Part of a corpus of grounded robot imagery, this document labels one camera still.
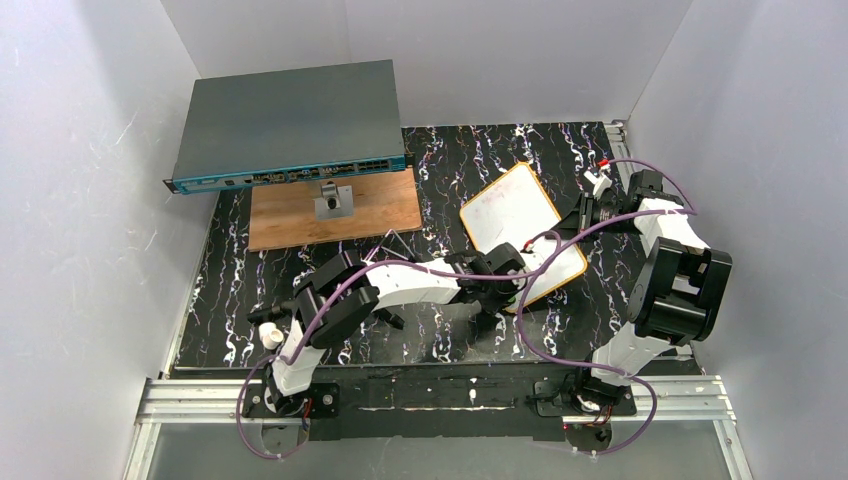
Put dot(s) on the grey network switch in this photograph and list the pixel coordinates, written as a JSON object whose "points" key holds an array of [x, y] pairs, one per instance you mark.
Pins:
{"points": [[289, 126]]}

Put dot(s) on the yellow-framed whiteboard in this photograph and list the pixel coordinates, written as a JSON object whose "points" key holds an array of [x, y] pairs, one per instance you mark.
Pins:
{"points": [[513, 209]]}

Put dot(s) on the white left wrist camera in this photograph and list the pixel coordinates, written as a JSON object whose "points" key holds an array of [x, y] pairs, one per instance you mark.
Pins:
{"points": [[537, 254]]}

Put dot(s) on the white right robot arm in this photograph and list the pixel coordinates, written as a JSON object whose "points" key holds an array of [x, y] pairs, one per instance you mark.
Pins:
{"points": [[678, 293]]}

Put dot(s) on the wooden board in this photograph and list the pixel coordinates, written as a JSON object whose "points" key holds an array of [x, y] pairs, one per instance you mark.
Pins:
{"points": [[283, 216]]}

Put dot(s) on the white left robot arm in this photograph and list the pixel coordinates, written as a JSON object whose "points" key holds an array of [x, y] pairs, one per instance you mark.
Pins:
{"points": [[330, 304]]}

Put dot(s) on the grey metal stand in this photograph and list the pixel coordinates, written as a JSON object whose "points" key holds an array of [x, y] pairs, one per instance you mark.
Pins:
{"points": [[334, 202]]}

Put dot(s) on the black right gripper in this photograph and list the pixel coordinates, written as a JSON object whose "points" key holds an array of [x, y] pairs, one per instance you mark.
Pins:
{"points": [[586, 211]]}

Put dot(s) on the aluminium frame rail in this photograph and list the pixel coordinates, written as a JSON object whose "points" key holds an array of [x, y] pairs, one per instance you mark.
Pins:
{"points": [[683, 425]]}

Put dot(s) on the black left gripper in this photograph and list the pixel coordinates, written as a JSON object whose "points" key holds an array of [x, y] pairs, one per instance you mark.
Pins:
{"points": [[502, 266]]}

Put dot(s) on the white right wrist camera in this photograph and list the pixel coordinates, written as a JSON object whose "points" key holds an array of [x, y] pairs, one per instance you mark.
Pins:
{"points": [[599, 177]]}

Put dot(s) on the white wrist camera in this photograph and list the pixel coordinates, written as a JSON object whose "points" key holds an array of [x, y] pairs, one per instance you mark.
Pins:
{"points": [[537, 254], [599, 177]]}

